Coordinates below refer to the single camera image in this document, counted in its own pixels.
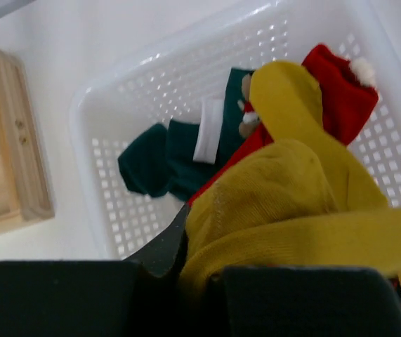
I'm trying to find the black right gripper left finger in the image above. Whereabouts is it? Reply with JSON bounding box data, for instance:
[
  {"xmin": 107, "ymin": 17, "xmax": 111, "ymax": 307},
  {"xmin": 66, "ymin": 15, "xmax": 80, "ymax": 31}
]
[{"xmin": 0, "ymin": 206, "xmax": 190, "ymax": 336}]

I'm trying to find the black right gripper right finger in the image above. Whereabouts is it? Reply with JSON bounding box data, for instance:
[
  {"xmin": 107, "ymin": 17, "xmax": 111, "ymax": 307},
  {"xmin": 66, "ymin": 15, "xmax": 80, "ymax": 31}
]
[{"xmin": 206, "ymin": 267, "xmax": 401, "ymax": 336}]

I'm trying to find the mustard yellow sock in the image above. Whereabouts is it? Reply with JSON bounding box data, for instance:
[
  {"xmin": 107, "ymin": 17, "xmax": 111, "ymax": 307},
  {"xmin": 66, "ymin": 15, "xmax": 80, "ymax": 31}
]
[
  {"xmin": 178, "ymin": 140, "xmax": 401, "ymax": 298},
  {"xmin": 249, "ymin": 61, "xmax": 388, "ymax": 211}
]

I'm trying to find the white plastic basket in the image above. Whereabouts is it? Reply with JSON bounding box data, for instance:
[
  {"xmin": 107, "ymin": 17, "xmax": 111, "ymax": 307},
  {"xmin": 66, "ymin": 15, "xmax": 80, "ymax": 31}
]
[{"xmin": 70, "ymin": 1, "xmax": 401, "ymax": 260}]

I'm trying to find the wooden hanger stand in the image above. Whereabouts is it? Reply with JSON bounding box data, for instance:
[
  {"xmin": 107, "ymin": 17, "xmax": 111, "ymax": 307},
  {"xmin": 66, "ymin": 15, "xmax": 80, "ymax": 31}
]
[{"xmin": 0, "ymin": 50, "xmax": 54, "ymax": 234}]

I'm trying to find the green christmas sock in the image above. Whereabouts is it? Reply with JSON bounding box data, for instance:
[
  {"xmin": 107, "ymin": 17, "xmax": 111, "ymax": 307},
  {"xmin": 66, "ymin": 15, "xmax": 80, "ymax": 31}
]
[{"xmin": 117, "ymin": 68, "xmax": 253, "ymax": 202}]

